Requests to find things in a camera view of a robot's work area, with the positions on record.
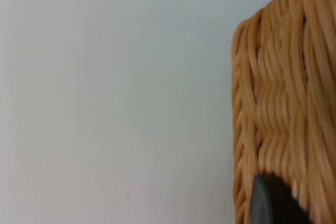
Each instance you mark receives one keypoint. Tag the pale wicker basket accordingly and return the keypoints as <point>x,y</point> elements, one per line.
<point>283,90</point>

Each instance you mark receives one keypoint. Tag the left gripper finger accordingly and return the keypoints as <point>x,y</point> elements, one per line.
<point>273,203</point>

